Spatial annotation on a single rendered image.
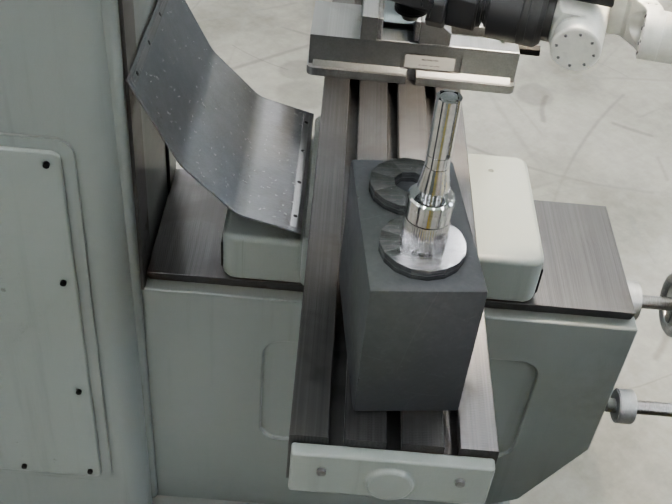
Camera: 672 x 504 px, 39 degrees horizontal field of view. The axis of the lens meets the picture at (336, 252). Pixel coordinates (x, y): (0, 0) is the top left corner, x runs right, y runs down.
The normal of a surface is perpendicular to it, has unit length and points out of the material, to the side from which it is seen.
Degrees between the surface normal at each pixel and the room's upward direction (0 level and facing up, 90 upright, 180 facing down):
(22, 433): 89
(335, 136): 0
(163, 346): 90
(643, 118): 0
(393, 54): 90
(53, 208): 89
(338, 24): 0
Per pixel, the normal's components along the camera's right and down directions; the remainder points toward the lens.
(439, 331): 0.07, 0.67
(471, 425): 0.07, -0.75
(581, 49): -0.30, 0.71
